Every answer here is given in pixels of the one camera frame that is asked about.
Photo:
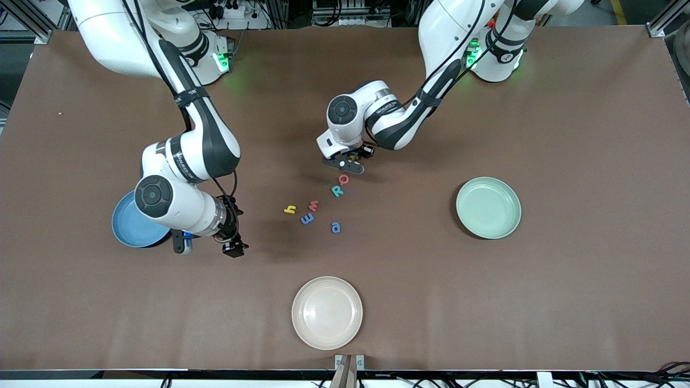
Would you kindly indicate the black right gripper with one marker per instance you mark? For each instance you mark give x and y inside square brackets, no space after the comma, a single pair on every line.
[230,225]

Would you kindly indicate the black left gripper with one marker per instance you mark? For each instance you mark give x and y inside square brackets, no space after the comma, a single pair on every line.
[367,152]

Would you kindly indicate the red capital letter Q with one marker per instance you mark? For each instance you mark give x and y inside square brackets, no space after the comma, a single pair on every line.
[345,177]

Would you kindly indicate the teal capital letter R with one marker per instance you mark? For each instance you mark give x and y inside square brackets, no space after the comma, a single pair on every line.
[336,191]

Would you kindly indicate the pink small letter w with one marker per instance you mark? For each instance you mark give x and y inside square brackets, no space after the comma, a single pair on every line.
[314,205]

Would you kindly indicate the blue small letter a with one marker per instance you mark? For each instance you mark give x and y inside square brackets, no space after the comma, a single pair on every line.
[336,230]

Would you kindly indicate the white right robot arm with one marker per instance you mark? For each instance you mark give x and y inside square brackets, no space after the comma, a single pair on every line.
[108,32]

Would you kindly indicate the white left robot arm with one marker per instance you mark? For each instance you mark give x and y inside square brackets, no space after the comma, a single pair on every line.
[453,27]

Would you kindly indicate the blue plate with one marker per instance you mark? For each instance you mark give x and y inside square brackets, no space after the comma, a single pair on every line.
[124,226]

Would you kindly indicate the blue small letter m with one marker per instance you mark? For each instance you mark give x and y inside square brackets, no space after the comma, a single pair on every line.
[307,219]

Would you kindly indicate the beige plate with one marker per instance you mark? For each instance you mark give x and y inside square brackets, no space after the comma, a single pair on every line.
[327,313]

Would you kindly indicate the green plate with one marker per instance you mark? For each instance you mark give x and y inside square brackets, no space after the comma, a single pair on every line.
[488,208]

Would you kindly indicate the black equipment rack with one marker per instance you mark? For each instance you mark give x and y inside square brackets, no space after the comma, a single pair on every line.
[350,13]

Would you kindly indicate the white power strip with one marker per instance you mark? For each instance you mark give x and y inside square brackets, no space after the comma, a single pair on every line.
[237,12]

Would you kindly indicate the brown table cover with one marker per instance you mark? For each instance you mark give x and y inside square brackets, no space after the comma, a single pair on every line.
[485,302]

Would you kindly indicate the white table edge rail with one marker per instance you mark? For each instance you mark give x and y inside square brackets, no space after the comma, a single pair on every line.
[54,383]

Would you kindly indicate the metal table edge bracket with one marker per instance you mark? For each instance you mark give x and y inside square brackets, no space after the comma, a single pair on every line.
[338,361]

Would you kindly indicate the camera mount pole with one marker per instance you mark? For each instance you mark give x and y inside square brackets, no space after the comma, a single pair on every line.
[346,377]

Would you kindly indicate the aluminium frame profile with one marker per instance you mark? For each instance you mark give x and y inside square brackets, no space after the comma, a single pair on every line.
[46,35]
[660,28]

